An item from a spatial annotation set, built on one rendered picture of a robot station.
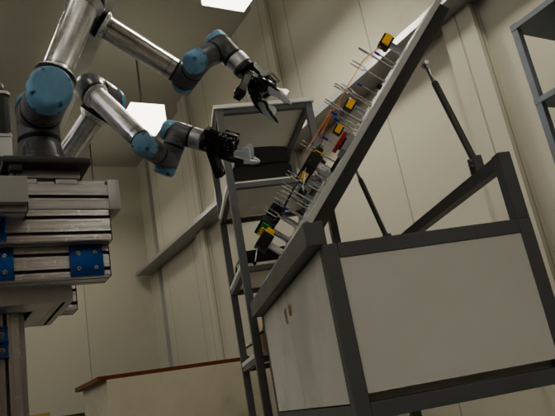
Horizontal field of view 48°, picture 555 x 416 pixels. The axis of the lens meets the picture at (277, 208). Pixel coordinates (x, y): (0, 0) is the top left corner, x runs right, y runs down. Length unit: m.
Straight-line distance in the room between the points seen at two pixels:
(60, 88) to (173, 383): 3.40
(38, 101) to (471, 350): 1.28
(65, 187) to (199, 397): 3.33
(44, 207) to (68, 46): 0.45
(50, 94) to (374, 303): 1.00
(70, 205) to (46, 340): 9.31
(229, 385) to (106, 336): 6.39
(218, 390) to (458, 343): 3.48
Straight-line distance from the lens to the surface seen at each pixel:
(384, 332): 1.62
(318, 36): 6.82
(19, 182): 1.67
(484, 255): 1.78
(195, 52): 2.05
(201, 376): 4.96
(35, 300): 1.85
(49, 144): 1.87
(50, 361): 11.02
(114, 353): 11.24
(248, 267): 2.85
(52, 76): 1.80
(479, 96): 4.87
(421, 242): 1.71
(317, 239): 1.63
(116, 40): 2.15
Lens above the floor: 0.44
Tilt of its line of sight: 17 degrees up
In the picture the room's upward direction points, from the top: 10 degrees counter-clockwise
